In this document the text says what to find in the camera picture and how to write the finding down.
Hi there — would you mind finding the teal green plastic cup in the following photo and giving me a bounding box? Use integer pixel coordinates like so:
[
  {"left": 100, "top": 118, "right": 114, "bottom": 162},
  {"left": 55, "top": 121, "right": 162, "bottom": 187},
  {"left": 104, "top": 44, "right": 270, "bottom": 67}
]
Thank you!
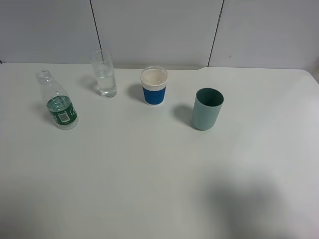
[{"left": 192, "top": 88, "right": 224, "bottom": 130}]

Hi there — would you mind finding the tall clear drinking glass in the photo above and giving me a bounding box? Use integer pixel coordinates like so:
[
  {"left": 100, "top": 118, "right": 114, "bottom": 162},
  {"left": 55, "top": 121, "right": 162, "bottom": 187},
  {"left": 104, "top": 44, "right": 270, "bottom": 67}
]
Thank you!
[{"left": 90, "top": 50, "right": 117, "bottom": 98}]

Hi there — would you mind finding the blue and white paper cup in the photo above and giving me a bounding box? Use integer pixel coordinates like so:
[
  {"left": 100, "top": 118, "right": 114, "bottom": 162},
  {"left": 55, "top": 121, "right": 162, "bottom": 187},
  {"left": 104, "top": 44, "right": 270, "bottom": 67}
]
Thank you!
[{"left": 140, "top": 66, "right": 168, "bottom": 106}]

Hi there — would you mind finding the clear bottle with green label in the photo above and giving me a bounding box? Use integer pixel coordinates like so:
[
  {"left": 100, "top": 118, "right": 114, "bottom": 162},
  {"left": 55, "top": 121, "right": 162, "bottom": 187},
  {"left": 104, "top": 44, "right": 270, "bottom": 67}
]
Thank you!
[{"left": 35, "top": 70, "right": 79, "bottom": 130}]

